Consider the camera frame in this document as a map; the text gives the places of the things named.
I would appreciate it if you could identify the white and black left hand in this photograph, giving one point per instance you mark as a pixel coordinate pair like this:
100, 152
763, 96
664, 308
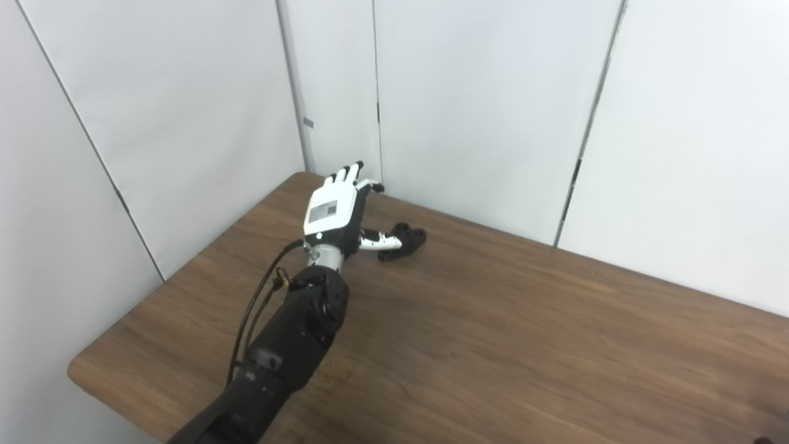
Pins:
333, 209

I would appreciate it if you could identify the black flanged holder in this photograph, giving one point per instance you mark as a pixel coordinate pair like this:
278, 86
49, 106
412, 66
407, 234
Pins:
412, 237

